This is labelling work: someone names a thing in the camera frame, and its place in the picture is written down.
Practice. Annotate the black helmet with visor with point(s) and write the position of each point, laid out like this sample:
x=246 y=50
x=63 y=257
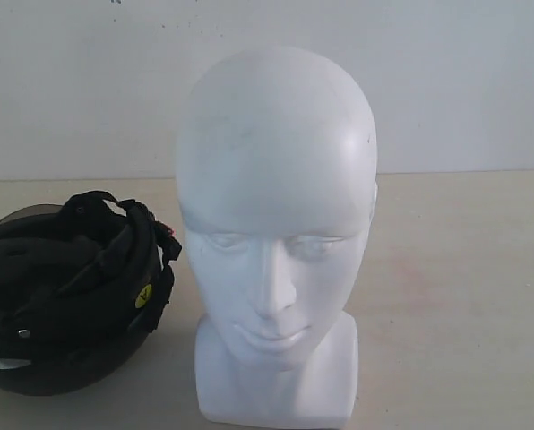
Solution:
x=82 y=286

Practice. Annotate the white mannequin head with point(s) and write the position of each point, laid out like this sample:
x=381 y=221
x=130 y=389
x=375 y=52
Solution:
x=276 y=168

